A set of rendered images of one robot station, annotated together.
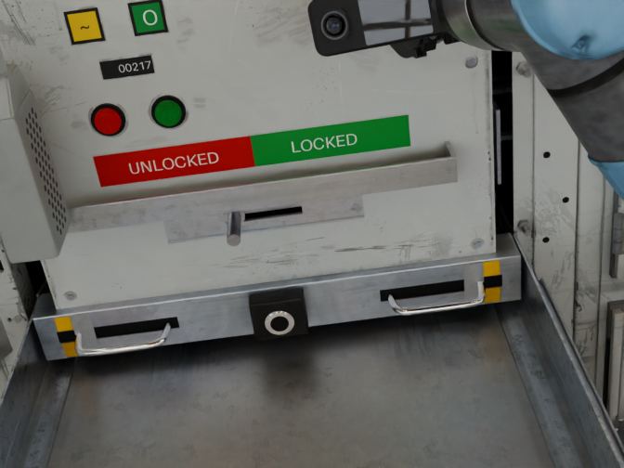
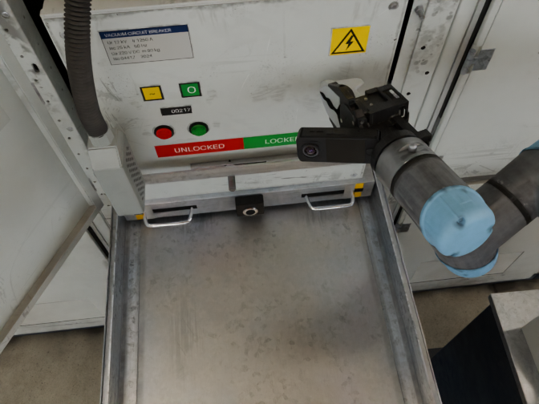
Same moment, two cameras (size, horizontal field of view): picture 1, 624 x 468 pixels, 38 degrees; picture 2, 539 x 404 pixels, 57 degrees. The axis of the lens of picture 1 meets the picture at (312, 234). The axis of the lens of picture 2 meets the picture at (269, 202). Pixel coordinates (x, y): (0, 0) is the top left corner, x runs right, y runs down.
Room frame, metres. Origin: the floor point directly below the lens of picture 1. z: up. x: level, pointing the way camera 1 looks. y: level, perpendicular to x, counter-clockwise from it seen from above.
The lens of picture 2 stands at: (0.28, 0.06, 1.82)
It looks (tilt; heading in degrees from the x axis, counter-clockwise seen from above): 59 degrees down; 354
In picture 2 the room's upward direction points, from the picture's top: 2 degrees counter-clockwise
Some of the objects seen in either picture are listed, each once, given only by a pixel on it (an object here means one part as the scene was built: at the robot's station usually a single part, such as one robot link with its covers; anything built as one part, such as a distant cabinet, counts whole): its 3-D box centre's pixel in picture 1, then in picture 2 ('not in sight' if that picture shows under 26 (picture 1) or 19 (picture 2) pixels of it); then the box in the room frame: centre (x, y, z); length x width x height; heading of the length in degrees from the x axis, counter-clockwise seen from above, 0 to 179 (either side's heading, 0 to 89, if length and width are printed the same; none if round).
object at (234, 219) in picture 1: (232, 218); (230, 174); (0.82, 0.08, 1.02); 0.06 x 0.02 x 0.04; 179
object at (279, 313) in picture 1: (279, 316); (249, 206); (0.82, 0.05, 0.90); 0.06 x 0.03 x 0.05; 89
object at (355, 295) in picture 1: (279, 296); (248, 191); (0.86, 0.05, 0.89); 0.54 x 0.05 x 0.06; 89
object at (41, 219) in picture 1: (17, 161); (119, 169); (0.78, 0.26, 1.14); 0.08 x 0.05 x 0.17; 179
